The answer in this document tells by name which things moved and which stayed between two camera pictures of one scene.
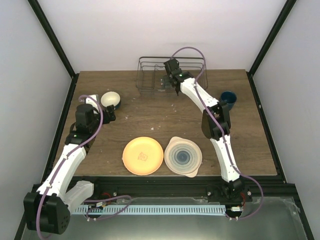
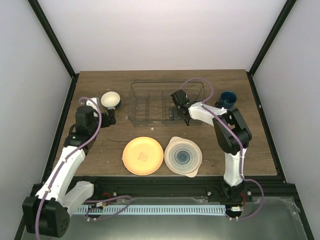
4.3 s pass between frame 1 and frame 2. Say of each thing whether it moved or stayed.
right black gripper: moved
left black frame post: stayed
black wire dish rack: moved
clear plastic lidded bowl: stayed
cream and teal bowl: stayed
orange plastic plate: stayed
